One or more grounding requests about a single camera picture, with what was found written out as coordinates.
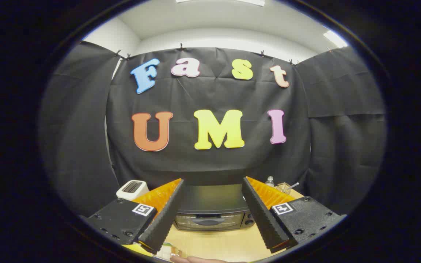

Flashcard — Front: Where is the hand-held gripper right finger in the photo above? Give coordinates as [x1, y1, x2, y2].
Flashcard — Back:
[242, 176, 346, 254]

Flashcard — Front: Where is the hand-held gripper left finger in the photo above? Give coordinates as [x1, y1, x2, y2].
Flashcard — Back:
[86, 178, 185, 255]

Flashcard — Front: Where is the black toaster oven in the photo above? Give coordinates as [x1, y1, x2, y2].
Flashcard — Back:
[174, 184, 257, 231]

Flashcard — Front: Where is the white food container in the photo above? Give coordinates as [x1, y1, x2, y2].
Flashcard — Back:
[158, 244, 174, 260]

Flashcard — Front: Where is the white pop-up toaster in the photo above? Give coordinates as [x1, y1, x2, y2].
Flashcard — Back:
[116, 180, 150, 201]

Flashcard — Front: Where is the black backdrop cloth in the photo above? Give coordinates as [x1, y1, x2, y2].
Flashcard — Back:
[39, 40, 387, 220]

